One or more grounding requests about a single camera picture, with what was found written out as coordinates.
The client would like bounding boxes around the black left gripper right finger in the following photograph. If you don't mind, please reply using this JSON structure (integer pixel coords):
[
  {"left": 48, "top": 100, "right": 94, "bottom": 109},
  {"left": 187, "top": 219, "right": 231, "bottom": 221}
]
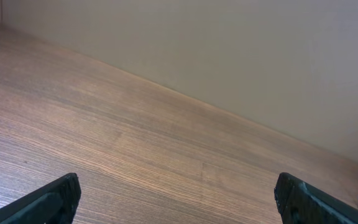
[{"left": 274, "top": 172, "right": 358, "bottom": 224}]

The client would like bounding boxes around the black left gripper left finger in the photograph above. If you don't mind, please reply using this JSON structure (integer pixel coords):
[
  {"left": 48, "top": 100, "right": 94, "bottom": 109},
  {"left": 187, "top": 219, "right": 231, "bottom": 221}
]
[{"left": 0, "top": 173, "right": 81, "bottom": 224}]

